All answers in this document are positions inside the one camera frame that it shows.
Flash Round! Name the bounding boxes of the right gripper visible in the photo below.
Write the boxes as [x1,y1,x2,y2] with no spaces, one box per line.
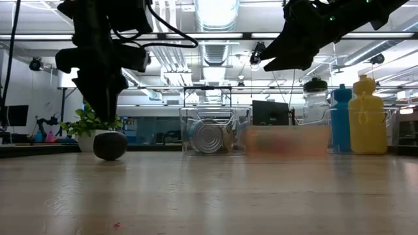
[259,0,347,72]

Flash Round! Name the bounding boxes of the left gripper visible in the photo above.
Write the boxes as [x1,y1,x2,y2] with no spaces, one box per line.
[55,0,153,122]

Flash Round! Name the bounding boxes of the clear jar with black lid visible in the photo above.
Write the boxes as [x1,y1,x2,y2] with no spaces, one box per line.
[302,77,332,131]

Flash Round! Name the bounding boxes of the blue squeeze bottle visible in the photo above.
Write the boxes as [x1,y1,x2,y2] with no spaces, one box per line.
[330,84,353,153]

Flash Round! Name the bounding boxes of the yellow squeeze bottle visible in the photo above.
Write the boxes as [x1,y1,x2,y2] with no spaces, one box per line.
[347,74,389,155]

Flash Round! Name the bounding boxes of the yellowfin tuna can teal label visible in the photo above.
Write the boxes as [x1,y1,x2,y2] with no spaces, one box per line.
[188,118,227,155]

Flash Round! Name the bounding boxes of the green plant in white pot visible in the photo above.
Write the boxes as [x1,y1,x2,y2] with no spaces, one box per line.
[59,103,124,153]

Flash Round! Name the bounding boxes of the black computer monitor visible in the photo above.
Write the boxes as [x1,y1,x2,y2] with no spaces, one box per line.
[5,104,29,127]
[252,100,290,127]

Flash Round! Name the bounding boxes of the dark toy plum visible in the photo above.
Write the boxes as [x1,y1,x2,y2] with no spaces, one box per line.
[93,130,129,161]

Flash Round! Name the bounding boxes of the orange plastic bin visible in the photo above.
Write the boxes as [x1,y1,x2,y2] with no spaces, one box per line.
[246,125,330,158]

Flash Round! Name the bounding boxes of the clear plastic bin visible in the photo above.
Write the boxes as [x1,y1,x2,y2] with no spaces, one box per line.
[295,106,401,155]
[178,106,252,156]

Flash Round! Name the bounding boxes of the black aluminium rig frame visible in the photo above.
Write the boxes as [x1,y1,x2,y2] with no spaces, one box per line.
[0,31,418,159]

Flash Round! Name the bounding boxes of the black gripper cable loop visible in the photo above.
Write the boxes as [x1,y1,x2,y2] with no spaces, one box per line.
[110,3,199,50]

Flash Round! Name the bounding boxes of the silver ventilation duct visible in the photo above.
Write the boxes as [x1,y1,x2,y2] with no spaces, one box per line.
[194,0,241,66]

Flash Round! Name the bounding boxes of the black metal rack frame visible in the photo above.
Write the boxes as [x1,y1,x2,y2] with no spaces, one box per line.
[182,86,233,108]

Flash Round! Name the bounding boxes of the black hanging cable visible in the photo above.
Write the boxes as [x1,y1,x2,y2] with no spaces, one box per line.
[0,0,22,131]

